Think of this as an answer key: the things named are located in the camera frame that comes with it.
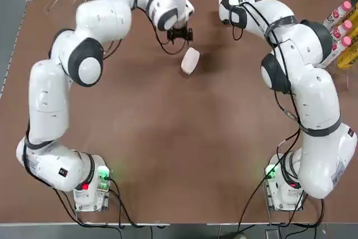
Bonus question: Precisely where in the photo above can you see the pink cap white bottle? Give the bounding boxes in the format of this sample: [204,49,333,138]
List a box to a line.
[323,0,353,29]
[329,20,354,41]
[321,36,353,65]

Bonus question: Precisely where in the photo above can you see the white paper box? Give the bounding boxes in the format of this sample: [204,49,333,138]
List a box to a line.
[181,47,201,77]

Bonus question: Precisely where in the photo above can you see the black base cable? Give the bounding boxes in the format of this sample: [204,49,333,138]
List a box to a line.
[237,173,276,228]
[106,177,139,228]

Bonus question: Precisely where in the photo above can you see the clear plastic holder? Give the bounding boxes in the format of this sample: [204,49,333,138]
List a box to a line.
[43,0,90,15]

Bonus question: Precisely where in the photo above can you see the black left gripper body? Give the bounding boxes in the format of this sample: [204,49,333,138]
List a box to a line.
[169,25,191,39]

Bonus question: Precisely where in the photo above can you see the green lit circuit board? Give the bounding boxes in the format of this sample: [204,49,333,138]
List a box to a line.
[96,166,113,194]
[264,165,280,188]

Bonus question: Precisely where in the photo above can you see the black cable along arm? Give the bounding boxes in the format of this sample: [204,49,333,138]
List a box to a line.
[23,0,191,180]
[225,0,308,139]

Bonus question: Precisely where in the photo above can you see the clear acrylic bottle shelf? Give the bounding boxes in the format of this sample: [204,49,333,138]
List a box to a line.
[318,0,358,92]

